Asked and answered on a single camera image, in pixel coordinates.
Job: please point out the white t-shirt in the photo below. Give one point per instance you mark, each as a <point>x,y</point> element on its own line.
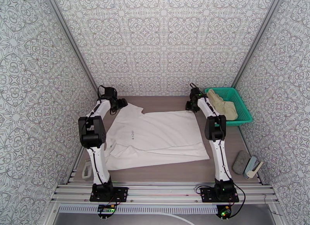
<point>157,134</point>

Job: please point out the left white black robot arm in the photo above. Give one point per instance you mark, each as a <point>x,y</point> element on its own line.
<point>96,158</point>

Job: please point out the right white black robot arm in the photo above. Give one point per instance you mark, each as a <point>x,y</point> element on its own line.
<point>219,156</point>

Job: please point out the green plastic mesh basket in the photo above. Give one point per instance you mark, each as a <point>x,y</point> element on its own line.
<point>243,110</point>

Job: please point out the grey white handheld device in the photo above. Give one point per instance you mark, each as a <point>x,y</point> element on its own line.
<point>86,172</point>

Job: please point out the grey oval stone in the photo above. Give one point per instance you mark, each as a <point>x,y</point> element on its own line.
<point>241,162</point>

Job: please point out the grey stapler tool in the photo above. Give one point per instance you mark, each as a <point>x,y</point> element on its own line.
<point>251,168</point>

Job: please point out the white perforated vent strip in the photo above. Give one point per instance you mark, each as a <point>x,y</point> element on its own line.
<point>157,209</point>

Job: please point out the aluminium corner post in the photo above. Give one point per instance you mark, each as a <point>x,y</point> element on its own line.
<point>256,37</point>
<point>72,45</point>

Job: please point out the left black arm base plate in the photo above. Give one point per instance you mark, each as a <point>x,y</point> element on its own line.
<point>121,194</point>

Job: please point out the aluminium rail frame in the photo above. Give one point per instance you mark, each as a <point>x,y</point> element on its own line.
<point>164,190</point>

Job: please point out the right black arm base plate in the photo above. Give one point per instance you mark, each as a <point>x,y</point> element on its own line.
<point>205,195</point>

